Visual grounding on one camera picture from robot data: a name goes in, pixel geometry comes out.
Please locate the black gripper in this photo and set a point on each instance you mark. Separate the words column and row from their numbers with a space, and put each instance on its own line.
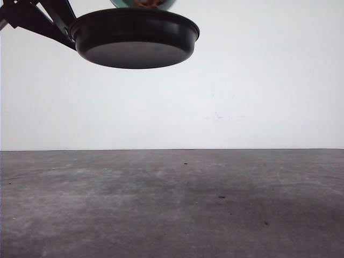
column 51, row 19

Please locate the teal ceramic bowl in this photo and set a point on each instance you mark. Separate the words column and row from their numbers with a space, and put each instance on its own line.
column 130, row 4

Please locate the black frying pan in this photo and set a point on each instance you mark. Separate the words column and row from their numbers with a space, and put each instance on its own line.
column 120, row 38

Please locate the brown beef cubes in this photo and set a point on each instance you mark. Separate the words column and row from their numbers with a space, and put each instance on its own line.
column 148, row 3

